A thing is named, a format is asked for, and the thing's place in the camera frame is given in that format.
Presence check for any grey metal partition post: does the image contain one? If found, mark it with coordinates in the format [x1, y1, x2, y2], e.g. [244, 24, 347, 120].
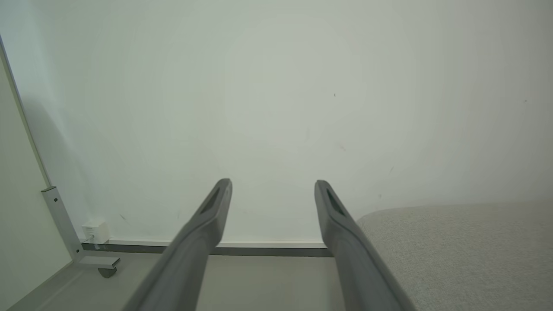
[0, 37, 121, 269]

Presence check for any beige partition panel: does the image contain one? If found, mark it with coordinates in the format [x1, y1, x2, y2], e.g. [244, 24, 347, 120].
[0, 56, 73, 311]

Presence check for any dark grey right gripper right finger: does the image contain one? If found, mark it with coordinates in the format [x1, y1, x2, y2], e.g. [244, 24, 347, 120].
[315, 180, 416, 311]

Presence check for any white wall adapter box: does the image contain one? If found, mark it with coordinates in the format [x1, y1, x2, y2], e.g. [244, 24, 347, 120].
[82, 221, 111, 245]

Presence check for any grey fabric sofa seat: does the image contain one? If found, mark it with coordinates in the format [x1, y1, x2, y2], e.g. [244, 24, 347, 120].
[356, 202, 553, 311]

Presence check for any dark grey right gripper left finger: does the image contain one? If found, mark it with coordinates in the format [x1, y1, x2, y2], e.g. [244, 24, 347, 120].
[123, 178, 233, 311]

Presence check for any dark grey wall baseboard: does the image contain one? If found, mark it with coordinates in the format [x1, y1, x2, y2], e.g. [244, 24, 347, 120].
[81, 240, 335, 258]

